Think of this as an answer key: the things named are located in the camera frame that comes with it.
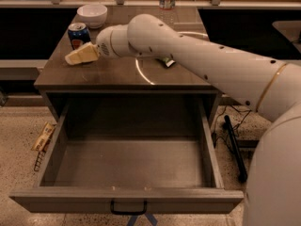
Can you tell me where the open grey top drawer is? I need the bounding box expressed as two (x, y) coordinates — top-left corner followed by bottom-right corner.
(9, 94), (244, 214)

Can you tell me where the black drawer handle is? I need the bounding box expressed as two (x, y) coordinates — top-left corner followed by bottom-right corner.
(110, 201), (148, 216)

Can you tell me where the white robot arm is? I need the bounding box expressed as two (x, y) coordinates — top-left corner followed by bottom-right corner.
(65, 14), (301, 226)

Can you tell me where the green chip bag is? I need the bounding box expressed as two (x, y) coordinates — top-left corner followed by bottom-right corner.
(158, 57), (175, 68)

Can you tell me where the wire basket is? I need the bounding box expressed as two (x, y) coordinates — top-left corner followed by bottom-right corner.
(34, 142), (50, 172)

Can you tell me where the grey cabinet with top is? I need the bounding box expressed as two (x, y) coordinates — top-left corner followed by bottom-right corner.
(33, 5), (224, 134)

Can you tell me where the blue tape on floor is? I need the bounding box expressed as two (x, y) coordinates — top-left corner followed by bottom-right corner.
(126, 214), (158, 226)

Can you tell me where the yellow snack packet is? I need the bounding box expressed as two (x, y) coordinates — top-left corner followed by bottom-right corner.
(31, 122), (55, 152)

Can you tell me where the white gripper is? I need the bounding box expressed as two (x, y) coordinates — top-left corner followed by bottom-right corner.
(65, 27), (115, 65)

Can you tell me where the blue pepsi can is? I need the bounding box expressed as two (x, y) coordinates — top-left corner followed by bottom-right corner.
(68, 23), (90, 50)

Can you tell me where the black table leg base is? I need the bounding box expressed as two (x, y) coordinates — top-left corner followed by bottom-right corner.
(224, 115), (259, 183)

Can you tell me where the white ceramic bowl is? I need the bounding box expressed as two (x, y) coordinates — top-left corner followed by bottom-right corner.
(77, 4), (107, 28)

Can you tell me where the clear plastic water bottle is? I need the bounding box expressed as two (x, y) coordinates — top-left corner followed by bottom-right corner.
(159, 0), (176, 26)

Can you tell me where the black cable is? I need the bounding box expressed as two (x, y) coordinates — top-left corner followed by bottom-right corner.
(213, 105), (253, 149)

